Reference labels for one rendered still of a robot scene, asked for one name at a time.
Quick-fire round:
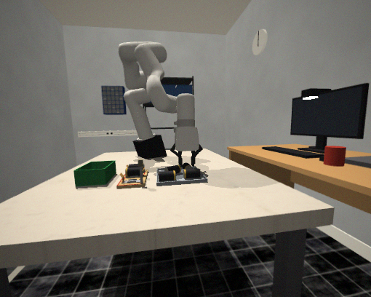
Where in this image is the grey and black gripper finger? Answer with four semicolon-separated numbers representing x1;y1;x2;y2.
191;144;203;167
170;143;183;167

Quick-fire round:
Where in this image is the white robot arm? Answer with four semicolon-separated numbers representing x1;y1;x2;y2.
118;41;195;141

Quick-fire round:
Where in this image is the tan battery board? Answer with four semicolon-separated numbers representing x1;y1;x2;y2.
116;159;148;189

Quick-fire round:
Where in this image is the green open-top box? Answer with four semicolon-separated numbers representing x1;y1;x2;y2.
73;160;116;188

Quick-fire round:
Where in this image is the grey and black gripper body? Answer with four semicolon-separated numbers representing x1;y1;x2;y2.
175;126;199;151

